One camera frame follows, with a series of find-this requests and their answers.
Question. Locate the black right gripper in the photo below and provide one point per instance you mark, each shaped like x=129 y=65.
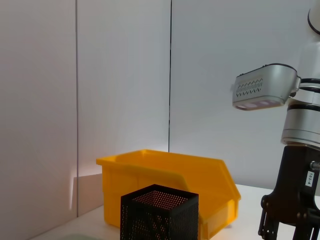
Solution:
x=295 y=180

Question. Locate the black mesh pen holder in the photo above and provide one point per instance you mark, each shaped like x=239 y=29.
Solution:
x=160 y=217

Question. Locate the wavy green glass fruit plate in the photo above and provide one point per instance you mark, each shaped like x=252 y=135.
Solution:
x=77 y=237

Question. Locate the yellow plastic bin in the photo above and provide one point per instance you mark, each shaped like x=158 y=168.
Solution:
x=150 y=175

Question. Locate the right wrist camera housing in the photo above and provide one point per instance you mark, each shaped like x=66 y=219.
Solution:
x=270 y=82

